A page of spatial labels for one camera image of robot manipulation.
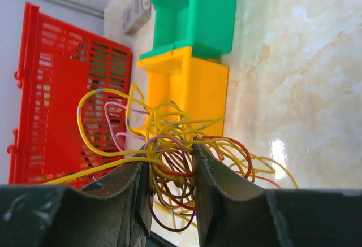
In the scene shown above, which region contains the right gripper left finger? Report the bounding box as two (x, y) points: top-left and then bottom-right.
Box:
(1, 162), (152, 246)

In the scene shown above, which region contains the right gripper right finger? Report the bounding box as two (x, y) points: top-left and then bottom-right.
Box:
(192, 142), (361, 246)

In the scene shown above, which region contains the yellow orange wire bundle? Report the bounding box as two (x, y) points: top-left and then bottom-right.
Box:
(42, 84), (299, 233)

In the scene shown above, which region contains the red plastic basket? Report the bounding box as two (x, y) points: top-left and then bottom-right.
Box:
(7, 3), (132, 184)

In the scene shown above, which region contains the yellow plastic bin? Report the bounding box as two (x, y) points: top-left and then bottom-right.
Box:
(137, 46), (229, 120)

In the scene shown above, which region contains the grey snack packet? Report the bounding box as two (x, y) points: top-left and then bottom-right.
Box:
(122, 0), (152, 36)

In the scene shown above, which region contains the near green plastic bin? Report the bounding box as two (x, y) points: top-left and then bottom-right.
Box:
(140, 0), (237, 60)

